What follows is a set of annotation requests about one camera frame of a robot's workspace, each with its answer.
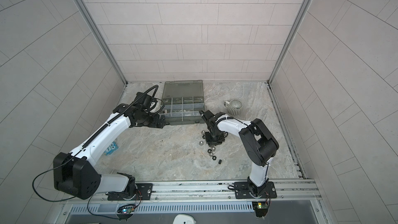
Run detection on grey compartment organizer box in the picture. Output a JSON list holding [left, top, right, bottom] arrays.
[[161, 80, 205, 125]]

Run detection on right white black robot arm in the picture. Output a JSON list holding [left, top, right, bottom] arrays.
[[199, 111, 279, 198]]

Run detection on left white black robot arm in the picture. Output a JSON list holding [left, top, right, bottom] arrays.
[[53, 91, 165, 200]]

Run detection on ribbed grey ceramic cup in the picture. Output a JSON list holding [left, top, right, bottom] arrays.
[[224, 99, 243, 116]]

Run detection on blue sticker scrap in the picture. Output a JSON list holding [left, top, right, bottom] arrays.
[[104, 142, 119, 156]]

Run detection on right circuit board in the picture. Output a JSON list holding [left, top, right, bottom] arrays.
[[252, 202, 269, 218]]

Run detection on white round object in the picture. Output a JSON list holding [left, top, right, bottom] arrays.
[[173, 214, 196, 224]]

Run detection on left green circuit board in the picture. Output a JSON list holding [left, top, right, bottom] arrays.
[[117, 204, 136, 220]]

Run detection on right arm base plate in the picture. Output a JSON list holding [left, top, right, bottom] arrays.
[[228, 181, 277, 199]]

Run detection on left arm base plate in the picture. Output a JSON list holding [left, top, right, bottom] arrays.
[[106, 183, 153, 201]]

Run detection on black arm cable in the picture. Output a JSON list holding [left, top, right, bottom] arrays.
[[32, 161, 77, 203]]

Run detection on aluminium mounting rail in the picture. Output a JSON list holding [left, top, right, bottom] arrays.
[[61, 179, 322, 217]]

